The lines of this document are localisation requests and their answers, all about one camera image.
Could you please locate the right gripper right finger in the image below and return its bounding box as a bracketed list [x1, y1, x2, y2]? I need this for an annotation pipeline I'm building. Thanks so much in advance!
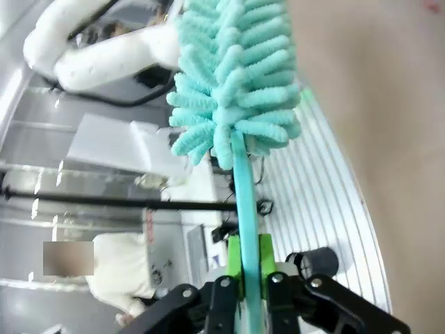
[259, 233, 411, 334]

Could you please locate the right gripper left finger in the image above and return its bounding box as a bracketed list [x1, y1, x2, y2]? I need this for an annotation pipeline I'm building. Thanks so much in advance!
[118, 234, 246, 334]

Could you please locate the teal microfiber duster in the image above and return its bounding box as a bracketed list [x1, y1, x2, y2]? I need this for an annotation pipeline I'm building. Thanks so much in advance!
[165, 0, 302, 334]

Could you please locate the black cylinder with cross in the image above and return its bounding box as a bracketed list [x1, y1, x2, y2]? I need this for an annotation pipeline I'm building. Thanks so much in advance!
[284, 246, 340, 280]

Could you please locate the white panel with red print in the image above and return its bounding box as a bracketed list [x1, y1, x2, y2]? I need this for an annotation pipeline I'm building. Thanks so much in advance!
[142, 208, 191, 289]

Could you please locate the person in white top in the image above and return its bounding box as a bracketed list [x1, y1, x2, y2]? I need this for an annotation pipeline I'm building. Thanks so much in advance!
[85, 232, 164, 326]

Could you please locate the white ribbed panel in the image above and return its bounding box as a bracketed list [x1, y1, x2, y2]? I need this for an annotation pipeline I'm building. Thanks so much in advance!
[250, 88, 390, 314]

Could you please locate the black tripod pole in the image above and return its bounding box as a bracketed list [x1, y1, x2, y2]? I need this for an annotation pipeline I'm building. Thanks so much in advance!
[0, 180, 241, 212]

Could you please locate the white box-shaped cabinet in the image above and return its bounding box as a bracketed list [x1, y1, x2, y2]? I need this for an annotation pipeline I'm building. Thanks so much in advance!
[65, 114, 175, 168]

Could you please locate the thin black cable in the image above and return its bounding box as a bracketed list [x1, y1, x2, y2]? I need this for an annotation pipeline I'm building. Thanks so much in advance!
[222, 152, 275, 216]

